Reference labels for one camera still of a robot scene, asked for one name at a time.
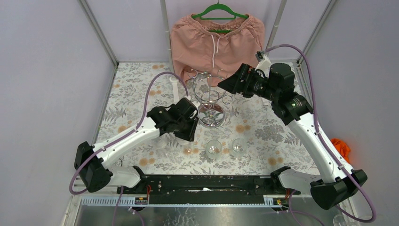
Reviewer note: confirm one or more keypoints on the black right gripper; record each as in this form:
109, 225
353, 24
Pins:
233, 84

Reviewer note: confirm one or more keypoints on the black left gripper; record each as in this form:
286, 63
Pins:
186, 124

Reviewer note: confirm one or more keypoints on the clear wine glass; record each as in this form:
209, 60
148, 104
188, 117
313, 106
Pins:
238, 148
160, 142
213, 149

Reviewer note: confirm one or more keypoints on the chrome wine glass rack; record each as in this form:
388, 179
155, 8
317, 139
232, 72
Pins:
207, 95

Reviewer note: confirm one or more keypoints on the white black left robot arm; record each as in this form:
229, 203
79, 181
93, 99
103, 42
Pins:
95, 164

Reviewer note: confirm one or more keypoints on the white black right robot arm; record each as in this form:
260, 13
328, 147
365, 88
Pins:
332, 185

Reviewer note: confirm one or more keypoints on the pink shorts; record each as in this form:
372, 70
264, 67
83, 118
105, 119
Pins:
208, 46

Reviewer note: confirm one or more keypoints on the floral table mat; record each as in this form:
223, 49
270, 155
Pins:
270, 144

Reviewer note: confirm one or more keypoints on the orange cloth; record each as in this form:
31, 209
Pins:
343, 149

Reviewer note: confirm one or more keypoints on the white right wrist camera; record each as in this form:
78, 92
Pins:
264, 62

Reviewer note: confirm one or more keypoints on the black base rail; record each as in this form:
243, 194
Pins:
205, 189

